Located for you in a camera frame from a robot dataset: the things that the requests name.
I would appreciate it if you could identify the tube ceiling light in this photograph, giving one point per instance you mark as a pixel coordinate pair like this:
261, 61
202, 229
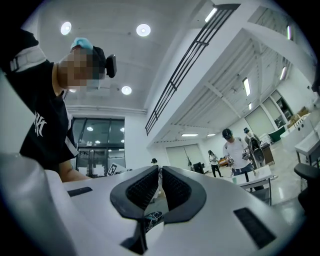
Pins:
246, 86
250, 106
282, 72
211, 135
189, 135
211, 14
288, 32

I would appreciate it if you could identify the blue face mask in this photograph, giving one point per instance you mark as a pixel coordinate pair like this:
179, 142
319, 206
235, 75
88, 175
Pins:
93, 83

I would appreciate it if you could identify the black framed glass doors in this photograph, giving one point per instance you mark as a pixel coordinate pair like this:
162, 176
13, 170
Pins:
100, 145

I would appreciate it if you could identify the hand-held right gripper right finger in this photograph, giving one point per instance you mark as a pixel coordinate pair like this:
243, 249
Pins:
197, 200

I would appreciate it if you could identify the teal hair cap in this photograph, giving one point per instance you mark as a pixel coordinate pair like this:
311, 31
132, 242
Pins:
81, 43

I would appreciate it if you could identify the person's head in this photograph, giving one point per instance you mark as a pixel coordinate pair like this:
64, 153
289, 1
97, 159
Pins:
77, 70

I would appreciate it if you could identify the black cabinet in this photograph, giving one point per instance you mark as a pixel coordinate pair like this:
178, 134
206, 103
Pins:
198, 167

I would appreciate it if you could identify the black mezzanine railing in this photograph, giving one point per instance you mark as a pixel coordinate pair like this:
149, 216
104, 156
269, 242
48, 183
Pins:
190, 57

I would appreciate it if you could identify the round ceiling light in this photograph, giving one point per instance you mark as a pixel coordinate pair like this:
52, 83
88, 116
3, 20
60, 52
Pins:
126, 90
143, 30
66, 28

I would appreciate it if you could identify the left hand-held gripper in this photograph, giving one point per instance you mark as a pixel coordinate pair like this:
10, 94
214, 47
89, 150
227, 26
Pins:
116, 170

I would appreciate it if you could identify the dark green tub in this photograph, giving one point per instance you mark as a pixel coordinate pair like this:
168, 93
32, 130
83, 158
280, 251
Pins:
276, 135

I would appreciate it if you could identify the person's black printed t-shirt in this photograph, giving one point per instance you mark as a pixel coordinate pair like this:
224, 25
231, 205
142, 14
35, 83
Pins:
42, 112

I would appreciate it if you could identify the person's left forearm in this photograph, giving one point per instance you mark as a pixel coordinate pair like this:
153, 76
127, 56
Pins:
72, 172

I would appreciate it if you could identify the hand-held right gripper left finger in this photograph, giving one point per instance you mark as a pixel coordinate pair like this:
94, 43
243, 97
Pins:
120, 197

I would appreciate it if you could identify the wooden desk white top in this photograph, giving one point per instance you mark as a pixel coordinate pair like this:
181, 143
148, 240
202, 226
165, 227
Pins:
267, 153

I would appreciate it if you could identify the white counter block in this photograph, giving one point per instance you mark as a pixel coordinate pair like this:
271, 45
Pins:
295, 127

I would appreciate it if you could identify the black head-worn camera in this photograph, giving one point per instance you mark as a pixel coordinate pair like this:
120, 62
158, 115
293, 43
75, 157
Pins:
111, 65

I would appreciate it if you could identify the black office chair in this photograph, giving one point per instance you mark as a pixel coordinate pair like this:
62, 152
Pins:
308, 180

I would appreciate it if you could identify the white table black frame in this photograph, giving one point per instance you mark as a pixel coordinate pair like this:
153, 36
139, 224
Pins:
252, 178

